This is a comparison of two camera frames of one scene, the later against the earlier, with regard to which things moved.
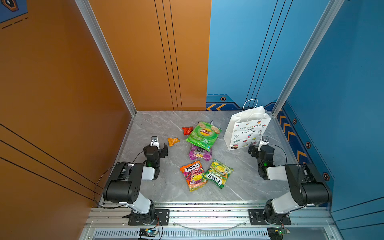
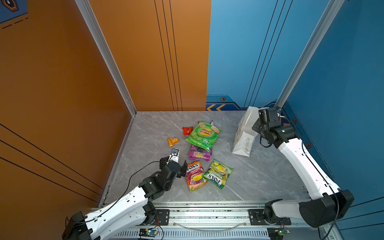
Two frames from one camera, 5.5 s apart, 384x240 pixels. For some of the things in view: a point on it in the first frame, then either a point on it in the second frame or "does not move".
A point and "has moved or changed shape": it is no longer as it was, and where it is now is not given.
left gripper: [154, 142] -> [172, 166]
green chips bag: [204, 134] does not move
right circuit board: [277, 233] does not move
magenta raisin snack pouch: [197, 152] does not move
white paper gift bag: [246, 128] has moved or changed shape
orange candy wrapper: [171, 141] does not move
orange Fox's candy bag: [194, 175] does not move
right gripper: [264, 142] -> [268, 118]
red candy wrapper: [187, 130] does not move
